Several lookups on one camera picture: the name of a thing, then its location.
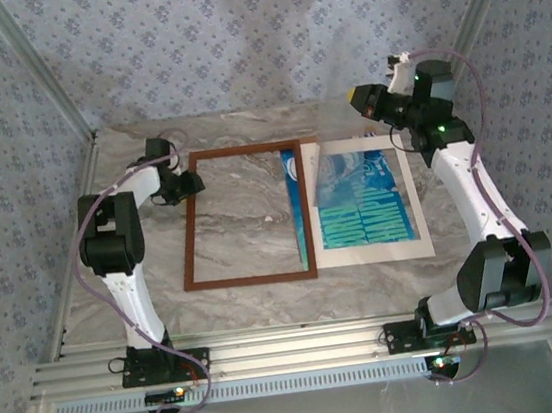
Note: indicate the clear acrylic sheet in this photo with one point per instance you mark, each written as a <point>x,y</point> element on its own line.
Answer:
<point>316,176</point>

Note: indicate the aluminium table side rail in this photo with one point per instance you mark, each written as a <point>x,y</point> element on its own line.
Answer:
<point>87,164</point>

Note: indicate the floral patterned backdrop cloth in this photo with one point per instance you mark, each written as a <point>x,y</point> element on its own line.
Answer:
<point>256,42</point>

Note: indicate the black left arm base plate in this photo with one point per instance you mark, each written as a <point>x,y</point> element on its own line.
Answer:
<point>194,361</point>

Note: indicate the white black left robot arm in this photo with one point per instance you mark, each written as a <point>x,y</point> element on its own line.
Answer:
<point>131,295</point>

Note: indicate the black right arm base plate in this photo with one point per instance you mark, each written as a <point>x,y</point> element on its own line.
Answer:
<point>403,338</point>

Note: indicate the blue printed photo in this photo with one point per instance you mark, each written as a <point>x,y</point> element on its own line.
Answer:
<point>356,206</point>

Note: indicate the small circuit board with LED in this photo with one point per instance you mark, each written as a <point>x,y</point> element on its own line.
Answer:
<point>446,362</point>
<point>163,395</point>

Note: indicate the brown wooden picture frame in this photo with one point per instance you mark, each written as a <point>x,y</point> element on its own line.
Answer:
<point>250,280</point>

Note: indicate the aluminium mounting rail beam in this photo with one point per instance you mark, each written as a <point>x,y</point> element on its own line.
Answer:
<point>298,345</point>

